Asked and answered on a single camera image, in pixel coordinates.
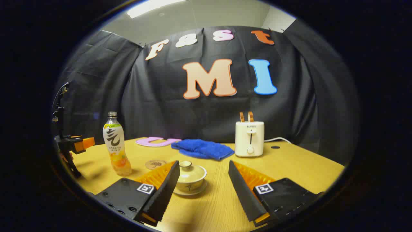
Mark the pink letter cutout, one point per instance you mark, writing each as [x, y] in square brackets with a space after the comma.
[151, 142]

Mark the blue towel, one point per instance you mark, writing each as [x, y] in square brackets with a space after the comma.
[206, 149]

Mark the clear plastic water bottle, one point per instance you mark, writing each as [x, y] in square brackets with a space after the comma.
[114, 138]

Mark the cream teacup lid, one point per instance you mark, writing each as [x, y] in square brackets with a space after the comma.
[186, 165]

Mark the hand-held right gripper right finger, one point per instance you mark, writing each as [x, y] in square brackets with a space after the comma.
[244, 193]

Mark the cream ceramic teacup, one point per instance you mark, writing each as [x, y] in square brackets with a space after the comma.
[190, 184]

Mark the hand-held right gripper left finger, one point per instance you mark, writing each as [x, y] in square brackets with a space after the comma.
[165, 193]

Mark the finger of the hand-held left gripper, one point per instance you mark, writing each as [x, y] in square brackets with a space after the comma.
[85, 143]

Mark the toast slice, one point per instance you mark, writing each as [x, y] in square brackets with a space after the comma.
[241, 117]
[250, 116]

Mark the round cork coaster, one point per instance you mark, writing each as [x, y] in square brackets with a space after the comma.
[155, 164]

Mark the cream toaster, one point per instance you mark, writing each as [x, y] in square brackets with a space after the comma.
[249, 138]

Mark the cream ceramic saucer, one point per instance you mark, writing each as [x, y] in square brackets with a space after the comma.
[199, 191]

